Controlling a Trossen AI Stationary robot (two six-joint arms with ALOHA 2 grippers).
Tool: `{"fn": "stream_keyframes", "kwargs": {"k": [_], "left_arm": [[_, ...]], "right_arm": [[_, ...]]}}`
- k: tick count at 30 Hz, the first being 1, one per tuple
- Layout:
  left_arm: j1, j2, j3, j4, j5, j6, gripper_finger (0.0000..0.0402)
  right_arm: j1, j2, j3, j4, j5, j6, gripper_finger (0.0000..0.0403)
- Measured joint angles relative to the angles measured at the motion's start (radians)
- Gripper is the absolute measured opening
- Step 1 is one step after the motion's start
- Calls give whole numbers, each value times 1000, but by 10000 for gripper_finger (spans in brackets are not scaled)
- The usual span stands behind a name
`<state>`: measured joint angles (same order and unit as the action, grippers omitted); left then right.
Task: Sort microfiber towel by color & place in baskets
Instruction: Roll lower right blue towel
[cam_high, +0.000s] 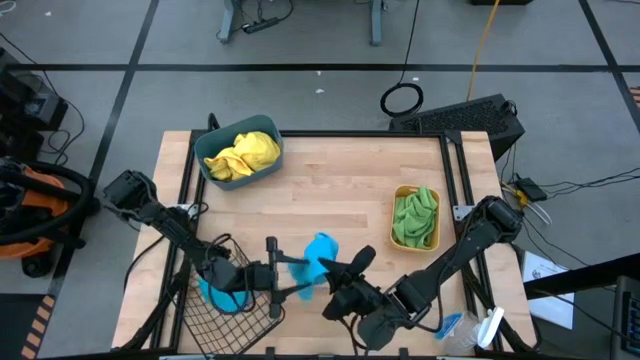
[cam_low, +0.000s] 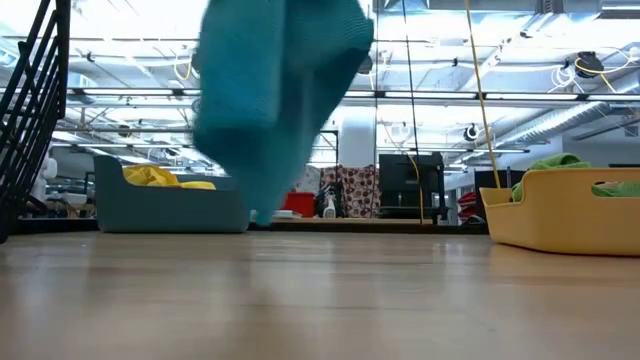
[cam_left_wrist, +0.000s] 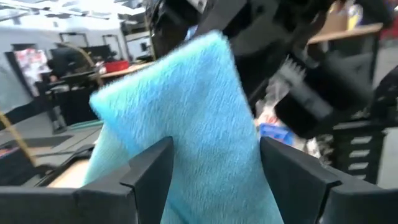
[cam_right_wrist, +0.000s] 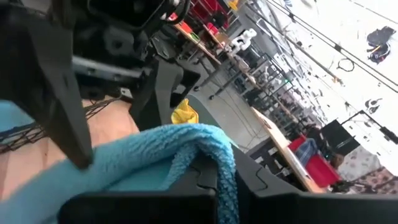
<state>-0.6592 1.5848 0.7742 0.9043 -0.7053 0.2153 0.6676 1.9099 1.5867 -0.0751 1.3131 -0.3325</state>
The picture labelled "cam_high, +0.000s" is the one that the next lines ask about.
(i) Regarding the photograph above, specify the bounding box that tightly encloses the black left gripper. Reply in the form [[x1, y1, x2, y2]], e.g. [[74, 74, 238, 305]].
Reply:
[[238, 236, 315, 320]]

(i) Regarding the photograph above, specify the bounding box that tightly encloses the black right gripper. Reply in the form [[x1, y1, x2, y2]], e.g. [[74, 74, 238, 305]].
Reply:
[[317, 243, 397, 322]]

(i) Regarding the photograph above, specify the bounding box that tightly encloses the blue microfiber towel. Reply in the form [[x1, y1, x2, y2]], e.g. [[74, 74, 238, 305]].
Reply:
[[197, 277, 251, 315], [287, 231, 340, 302]]

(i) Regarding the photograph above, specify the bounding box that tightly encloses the orange plastic basket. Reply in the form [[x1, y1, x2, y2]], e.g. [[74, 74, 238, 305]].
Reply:
[[389, 184, 442, 253]]

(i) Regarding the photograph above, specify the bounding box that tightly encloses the green cloth top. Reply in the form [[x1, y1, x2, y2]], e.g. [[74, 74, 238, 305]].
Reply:
[[399, 186, 439, 226]]

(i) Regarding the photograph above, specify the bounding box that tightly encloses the teal plastic basket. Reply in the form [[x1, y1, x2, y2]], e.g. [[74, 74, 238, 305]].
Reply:
[[193, 114, 285, 192]]

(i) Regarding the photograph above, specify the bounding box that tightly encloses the glass cleaner spray bottle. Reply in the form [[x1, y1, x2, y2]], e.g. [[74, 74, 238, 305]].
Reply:
[[433, 306, 505, 354]]

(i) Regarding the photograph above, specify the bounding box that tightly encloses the black power adapter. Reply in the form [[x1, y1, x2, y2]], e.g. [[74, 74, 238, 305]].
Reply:
[[514, 175, 550, 202]]

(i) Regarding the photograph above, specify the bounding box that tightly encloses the white paper sheet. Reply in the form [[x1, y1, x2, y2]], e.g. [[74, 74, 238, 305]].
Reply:
[[521, 249, 576, 331]]

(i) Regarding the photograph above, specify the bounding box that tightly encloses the black metal beam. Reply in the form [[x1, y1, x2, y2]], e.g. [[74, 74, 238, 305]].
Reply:
[[522, 252, 640, 301]]

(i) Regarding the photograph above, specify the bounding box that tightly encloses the grey desk leg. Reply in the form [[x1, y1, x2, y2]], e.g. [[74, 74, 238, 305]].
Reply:
[[369, 0, 386, 47], [218, 0, 242, 44]]

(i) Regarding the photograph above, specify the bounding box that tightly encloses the black power strip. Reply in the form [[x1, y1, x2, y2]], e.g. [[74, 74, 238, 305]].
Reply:
[[241, 16, 281, 35]]

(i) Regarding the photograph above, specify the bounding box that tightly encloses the orange black vacuum cleaner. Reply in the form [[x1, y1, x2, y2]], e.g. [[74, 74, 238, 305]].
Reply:
[[0, 157, 101, 279]]

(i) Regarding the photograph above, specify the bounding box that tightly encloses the grey electronics box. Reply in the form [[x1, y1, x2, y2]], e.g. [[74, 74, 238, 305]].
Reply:
[[609, 274, 640, 360]]

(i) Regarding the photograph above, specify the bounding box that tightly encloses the black equipment cart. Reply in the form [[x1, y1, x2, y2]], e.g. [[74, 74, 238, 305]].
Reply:
[[0, 47, 69, 161]]

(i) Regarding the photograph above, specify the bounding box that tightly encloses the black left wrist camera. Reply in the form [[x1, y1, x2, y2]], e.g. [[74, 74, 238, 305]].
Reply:
[[209, 255, 242, 294]]

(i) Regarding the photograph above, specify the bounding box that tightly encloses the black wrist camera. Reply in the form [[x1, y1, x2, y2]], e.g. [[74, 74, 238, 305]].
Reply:
[[209, 255, 242, 294], [357, 309, 399, 351]]

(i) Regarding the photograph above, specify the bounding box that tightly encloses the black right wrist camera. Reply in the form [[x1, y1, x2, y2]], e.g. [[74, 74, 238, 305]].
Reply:
[[357, 309, 399, 351]]

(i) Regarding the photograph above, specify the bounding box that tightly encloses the black wire basket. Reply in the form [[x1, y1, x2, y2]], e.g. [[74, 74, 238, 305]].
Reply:
[[182, 234, 286, 356]]

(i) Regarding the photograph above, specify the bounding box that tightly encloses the black coiled cable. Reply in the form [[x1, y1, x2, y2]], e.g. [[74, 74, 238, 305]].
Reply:
[[379, 0, 425, 119]]

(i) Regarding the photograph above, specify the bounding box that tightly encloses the yellow cable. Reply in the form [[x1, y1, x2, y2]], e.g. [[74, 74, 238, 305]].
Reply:
[[466, 0, 501, 101]]

